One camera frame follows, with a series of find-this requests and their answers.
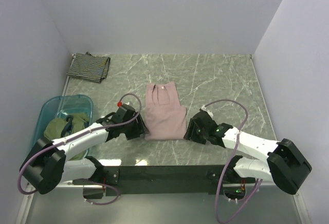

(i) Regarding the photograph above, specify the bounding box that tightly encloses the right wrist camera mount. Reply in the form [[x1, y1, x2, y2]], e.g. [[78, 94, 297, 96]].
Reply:
[[201, 105, 213, 118]]

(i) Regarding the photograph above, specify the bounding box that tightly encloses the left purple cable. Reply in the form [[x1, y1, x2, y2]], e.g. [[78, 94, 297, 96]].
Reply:
[[17, 93, 143, 206]]

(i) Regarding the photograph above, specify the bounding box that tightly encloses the aluminium rail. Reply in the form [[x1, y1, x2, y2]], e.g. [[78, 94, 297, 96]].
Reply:
[[15, 182, 86, 223]]

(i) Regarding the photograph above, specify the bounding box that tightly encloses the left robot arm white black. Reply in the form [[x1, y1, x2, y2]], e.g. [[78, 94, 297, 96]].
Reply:
[[19, 104, 149, 194]]

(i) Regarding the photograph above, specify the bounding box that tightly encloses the striped folded tank top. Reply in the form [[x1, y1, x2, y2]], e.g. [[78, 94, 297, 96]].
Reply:
[[67, 52, 111, 83]]

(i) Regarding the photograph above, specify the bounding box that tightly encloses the pink tank top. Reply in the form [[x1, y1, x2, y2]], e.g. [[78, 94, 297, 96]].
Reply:
[[144, 82, 187, 140]]

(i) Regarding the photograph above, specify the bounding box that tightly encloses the black base beam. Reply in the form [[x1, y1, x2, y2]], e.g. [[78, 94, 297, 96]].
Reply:
[[72, 165, 232, 197]]

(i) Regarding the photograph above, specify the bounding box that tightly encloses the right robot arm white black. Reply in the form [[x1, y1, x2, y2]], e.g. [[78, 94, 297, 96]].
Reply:
[[184, 110, 312, 195]]

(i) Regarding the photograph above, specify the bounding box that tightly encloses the green tank top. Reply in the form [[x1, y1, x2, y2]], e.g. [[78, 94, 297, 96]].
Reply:
[[43, 113, 90, 161]]

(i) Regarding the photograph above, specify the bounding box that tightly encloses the blue plastic basket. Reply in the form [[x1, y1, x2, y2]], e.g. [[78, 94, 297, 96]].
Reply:
[[31, 95, 94, 147]]

